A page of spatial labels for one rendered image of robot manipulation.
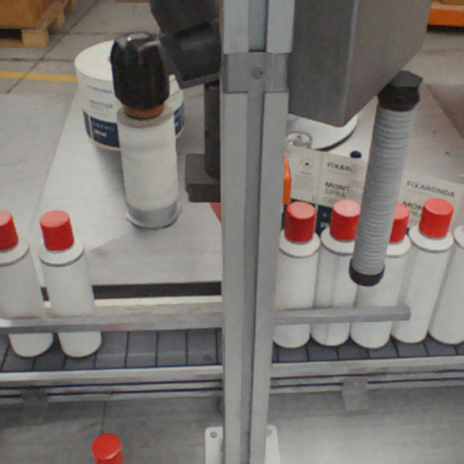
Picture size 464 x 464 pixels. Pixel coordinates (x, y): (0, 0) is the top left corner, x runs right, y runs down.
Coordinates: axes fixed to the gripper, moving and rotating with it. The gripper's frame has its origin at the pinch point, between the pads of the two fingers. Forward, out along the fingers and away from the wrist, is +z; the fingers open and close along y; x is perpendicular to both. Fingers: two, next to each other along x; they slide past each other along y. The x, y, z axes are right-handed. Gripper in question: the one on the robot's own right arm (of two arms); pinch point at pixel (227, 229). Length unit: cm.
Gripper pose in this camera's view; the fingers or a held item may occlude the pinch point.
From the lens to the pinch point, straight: 76.3
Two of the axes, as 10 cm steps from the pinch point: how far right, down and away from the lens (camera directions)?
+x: 0.4, 6.1, -7.9
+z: -0.1, 7.9, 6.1
